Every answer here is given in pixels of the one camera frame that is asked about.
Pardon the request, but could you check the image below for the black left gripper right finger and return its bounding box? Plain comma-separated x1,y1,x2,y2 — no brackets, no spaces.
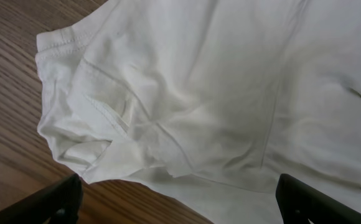
276,174,361,224

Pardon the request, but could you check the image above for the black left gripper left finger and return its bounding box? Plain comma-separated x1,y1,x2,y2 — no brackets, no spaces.
0,174,83,224

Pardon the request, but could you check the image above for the white t-shirt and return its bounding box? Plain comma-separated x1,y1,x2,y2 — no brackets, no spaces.
35,0,361,223

